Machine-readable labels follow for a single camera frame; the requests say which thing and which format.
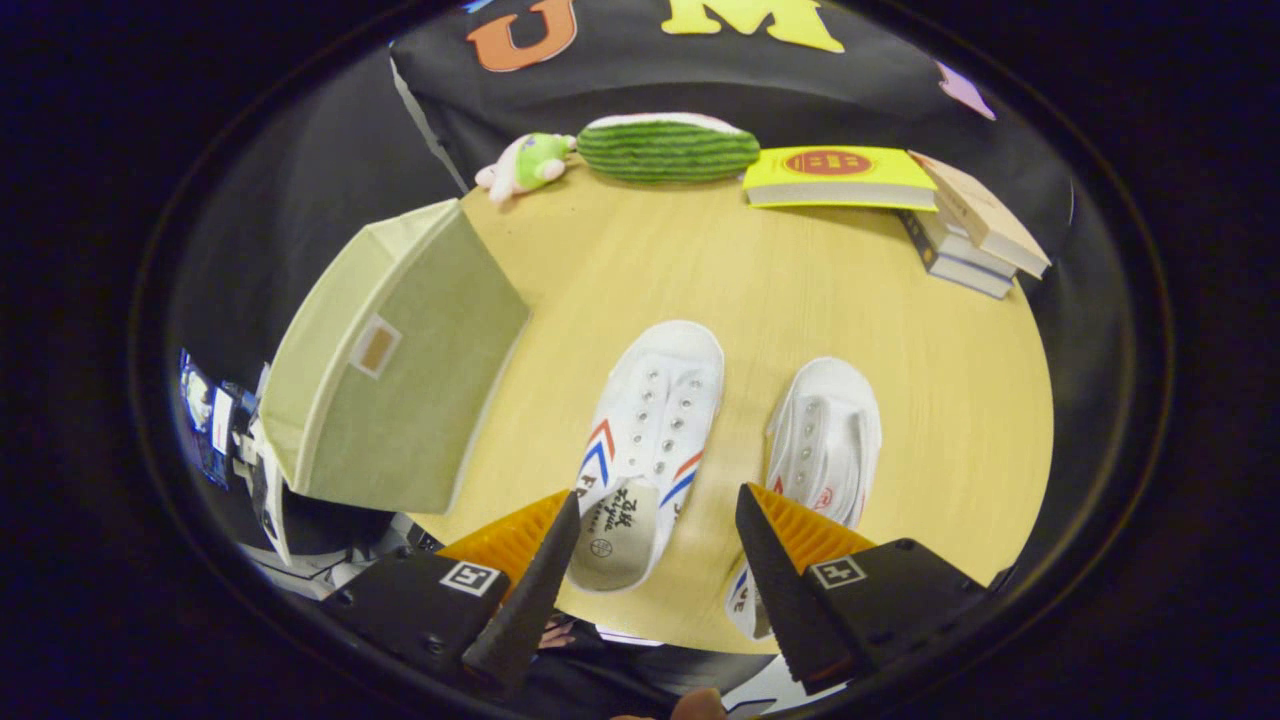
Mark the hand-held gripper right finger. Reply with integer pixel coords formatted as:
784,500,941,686
735,482,991,696

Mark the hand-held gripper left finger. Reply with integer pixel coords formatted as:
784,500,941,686
320,489,583,696

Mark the green fabric storage box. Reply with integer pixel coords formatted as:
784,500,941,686
258,198,531,515

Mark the person's clothing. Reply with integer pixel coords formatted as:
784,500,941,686
530,610,781,720

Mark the white canvas shoe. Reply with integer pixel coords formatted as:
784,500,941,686
566,320,726,594
725,357,883,641

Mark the white panel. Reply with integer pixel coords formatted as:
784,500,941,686
245,365,301,566

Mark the black backdrop cloth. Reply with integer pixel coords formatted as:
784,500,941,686
165,0,1081,561

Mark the pink and green plush toy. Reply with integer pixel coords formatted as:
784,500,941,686
474,132,579,206

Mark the yellow book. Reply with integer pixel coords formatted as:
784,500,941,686
742,146,939,212

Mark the watermelon slice plush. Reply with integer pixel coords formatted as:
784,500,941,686
576,112,762,184

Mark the grey paperback book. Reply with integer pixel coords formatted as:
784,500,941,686
897,208,1019,281
922,250,1014,300

